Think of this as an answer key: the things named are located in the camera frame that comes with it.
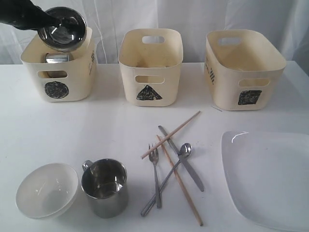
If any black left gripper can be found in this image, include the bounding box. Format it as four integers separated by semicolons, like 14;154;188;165
0;0;62;30

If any steel bowl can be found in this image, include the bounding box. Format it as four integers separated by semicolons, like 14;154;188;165
38;6;87;52

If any small steel cup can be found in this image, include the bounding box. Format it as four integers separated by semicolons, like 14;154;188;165
44;53;73;78

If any wooden chopstick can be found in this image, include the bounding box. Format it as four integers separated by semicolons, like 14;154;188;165
161;145;204;227
140;111;201;159

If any white ceramic bowl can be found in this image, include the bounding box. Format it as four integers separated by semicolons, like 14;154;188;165
15;163;79;220

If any large steel mug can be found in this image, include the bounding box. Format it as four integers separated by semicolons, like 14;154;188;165
81;159;128;218

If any steel table knife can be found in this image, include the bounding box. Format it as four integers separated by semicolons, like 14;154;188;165
167;138;204;192

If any cream bin with circle mark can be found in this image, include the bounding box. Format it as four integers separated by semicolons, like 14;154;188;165
20;27;97;102

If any cream bin with triangle mark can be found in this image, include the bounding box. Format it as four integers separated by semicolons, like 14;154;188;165
118;29;183;107

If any white backdrop curtain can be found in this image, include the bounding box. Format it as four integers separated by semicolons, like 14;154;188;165
0;0;309;65

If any steel long spoon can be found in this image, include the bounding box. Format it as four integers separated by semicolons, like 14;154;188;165
140;143;193;217

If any cream bin with square mark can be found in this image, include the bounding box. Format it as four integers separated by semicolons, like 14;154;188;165
204;29;287;111

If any white square plate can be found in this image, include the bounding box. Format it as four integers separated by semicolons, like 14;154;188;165
221;131;309;232

